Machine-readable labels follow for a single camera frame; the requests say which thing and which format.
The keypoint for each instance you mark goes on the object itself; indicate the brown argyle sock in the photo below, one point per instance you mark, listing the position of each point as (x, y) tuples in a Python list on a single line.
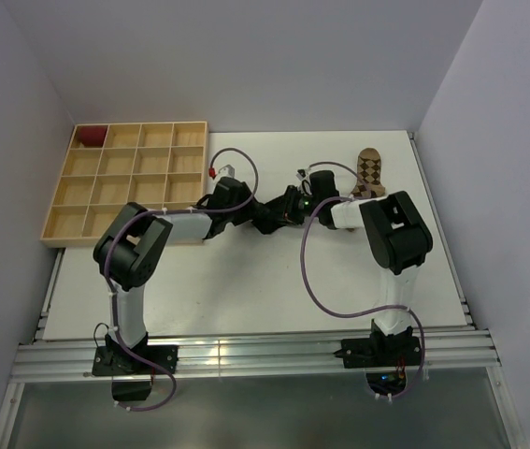
[(368, 175)]

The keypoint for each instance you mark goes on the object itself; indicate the red rolled sock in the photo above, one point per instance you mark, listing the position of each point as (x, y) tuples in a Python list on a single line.
[(92, 136)]

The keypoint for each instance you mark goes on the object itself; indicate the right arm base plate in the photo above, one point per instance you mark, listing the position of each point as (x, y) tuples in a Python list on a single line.
[(380, 351)]

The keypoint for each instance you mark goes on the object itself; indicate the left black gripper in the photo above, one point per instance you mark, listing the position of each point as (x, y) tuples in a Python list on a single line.
[(244, 194)]

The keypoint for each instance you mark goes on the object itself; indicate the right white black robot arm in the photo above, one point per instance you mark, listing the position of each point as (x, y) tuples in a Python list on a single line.
[(397, 235)]

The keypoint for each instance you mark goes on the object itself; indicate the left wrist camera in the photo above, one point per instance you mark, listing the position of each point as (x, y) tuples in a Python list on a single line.
[(217, 174)]

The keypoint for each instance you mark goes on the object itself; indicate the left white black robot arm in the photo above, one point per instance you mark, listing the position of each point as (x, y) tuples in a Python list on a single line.
[(129, 251)]

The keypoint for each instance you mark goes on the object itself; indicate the aluminium rail frame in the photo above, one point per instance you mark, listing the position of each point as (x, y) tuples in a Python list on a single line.
[(256, 356)]

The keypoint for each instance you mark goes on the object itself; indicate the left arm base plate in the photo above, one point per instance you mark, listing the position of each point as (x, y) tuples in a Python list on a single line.
[(132, 380)]

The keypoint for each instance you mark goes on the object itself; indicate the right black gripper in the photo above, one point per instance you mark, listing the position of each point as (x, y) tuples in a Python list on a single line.
[(292, 195)]

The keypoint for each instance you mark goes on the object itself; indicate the black sock with blue marks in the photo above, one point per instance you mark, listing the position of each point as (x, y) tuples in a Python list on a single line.
[(270, 216)]

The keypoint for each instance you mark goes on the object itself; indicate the wooden compartment tray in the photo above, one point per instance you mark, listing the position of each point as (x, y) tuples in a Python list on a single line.
[(157, 165)]

